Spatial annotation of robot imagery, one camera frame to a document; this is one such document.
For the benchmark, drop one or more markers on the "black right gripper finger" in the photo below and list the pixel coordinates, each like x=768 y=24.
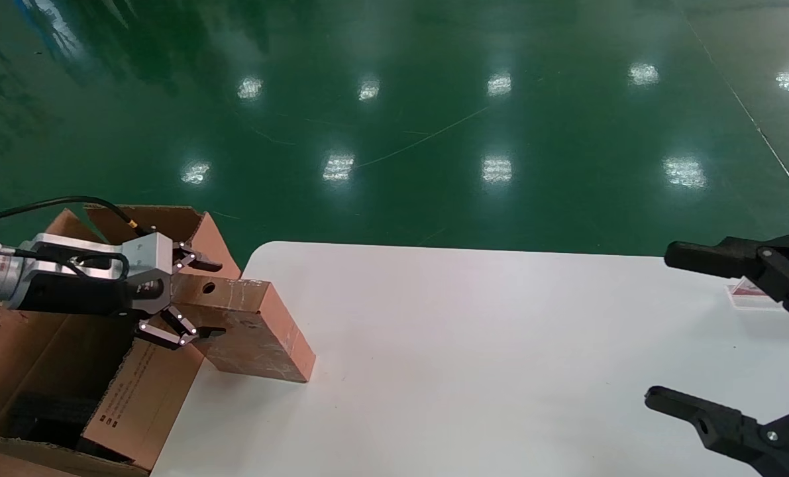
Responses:
x=732 y=257
x=725 y=425

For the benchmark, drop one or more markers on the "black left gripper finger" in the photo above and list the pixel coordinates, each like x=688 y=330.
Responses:
x=182 y=331
x=199 y=262

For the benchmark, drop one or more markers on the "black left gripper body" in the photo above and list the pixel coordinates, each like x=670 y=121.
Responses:
x=83 y=295

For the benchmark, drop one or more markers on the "small brown cardboard box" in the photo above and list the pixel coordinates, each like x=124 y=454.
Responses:
x=255 y=331

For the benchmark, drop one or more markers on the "big open cardboard box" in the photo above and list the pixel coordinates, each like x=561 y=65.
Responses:
x=142 y=397

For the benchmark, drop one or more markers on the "small red white card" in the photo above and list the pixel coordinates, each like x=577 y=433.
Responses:
x=748 y=297

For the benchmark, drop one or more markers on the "black foam block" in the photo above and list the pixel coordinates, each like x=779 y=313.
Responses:
x=50 y=414

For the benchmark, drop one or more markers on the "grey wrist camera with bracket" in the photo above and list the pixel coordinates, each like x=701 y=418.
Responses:
x=148 y=255

